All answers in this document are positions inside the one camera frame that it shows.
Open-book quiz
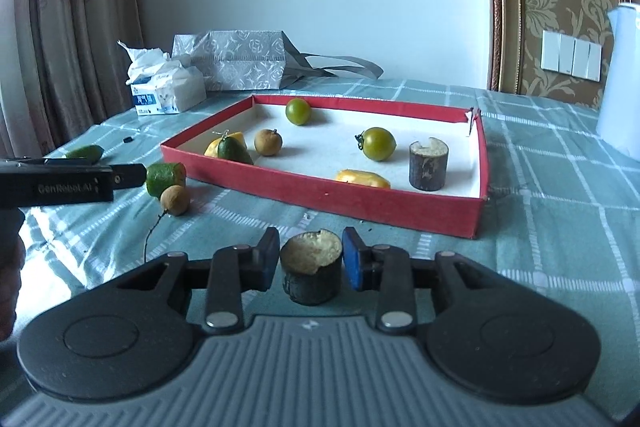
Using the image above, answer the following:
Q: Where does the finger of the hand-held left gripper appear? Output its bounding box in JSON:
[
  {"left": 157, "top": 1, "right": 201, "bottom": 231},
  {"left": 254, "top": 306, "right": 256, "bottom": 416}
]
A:
[{"left": 110, "top": 163, "right": 149, "bottom": 190}]

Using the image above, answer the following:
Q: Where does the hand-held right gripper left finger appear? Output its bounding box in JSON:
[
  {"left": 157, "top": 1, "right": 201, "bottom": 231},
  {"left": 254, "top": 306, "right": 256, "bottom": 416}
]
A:
[{"left": 115, "top": 227, "right": 281, "bottom": 334}]

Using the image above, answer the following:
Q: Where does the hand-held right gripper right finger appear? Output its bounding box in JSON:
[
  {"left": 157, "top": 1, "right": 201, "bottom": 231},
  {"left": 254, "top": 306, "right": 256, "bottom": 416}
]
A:
[{"left": 341, "top": 227, "right": 506, "bottom": 334}]

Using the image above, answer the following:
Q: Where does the green cucumber piece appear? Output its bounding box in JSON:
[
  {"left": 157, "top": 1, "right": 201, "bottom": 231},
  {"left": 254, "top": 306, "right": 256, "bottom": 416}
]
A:
[
  {"left": 65, "top": 145, "right": 105, "bottom": 161},
  {"left": 145, "top": 162, "right": 187, "bottom": 198}
]

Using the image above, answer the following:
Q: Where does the red cardboard box tray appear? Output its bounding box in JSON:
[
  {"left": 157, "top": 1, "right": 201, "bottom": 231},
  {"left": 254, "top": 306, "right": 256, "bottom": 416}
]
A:
[{"left": 160, "top": 94, "right": 489, "bottom": 240}]

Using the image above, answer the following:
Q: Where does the yellow fruit wedge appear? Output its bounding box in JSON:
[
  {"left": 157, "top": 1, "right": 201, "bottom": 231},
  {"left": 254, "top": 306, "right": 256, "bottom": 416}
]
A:
[
  {"left": 204, "top": 132, "right": 246, "bottom": 158},
  {"left": 334, "top": 169, "right": 392, "bottom": 190}
]

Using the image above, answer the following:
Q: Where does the dark green fruit wedge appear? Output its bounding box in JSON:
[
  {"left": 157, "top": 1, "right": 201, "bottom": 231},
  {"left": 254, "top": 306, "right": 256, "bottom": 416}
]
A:
[{"left": 216, "top": 134, "right": 255, "bottom": 166}]

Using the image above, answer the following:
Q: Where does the brown longan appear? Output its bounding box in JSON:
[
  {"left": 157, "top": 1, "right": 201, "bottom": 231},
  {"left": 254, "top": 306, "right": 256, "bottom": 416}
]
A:
[
  {"left": 143, "top": 185, "right": 191, "bottom": 264},
  {"left": 254, "top": 129, "right": 284, "bottom": 156}
]

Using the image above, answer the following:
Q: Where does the notched sugarcane piece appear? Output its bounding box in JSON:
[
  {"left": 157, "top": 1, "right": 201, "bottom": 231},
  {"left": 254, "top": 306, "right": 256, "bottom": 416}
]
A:
[{"left": 409, "top": 137, "right": 450, "bottom": 192}]

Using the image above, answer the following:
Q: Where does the person's left forearm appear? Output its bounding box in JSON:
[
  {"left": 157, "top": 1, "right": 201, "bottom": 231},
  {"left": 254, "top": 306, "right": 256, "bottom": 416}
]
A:
[{"left": 0, "top": 208, "right": 26, "bottom": 344}]

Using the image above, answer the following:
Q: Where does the tissue pack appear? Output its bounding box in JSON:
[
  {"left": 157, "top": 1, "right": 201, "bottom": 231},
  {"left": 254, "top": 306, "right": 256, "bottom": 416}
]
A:
[{"left": 117, "top": 40, "right": 208, "bottom": 116}]

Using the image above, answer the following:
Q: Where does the green tomato with stem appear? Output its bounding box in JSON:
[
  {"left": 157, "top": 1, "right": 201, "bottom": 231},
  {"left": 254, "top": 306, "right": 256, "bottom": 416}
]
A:
[{"left": 355, "top": 127, "right": 398, "bottom": 162}]

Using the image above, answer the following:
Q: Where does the silver patterned gift bag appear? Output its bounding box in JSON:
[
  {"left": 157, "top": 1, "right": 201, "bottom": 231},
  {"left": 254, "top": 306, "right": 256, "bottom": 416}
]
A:
[{"left": 171, "top": 30, "right": 385, "bottom": 92}]

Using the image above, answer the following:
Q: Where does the brown curtain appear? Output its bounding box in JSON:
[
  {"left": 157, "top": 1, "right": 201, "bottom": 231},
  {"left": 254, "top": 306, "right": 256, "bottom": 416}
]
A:
[{"left": 0, "top": 0, "right": 147, "bottom": 158}]

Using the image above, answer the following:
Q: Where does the green checked tablecloth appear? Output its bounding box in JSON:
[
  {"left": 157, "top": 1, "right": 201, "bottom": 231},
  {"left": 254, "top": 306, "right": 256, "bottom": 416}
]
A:
[{"left": 0, "top": 78, "right": 640, "bottom": 418}]

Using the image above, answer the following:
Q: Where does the white electric kettle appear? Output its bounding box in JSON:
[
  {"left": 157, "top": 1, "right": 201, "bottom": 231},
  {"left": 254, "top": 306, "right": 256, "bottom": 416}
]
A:
[{"left": 595, "top": 2, "right": 640, "bottom": 160}]

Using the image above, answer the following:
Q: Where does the white wall switch panel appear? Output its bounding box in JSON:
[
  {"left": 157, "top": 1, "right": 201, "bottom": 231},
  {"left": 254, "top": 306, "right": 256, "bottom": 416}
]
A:
[{"left": 541, "top": 30, "right": 604, "bottom": 83}]

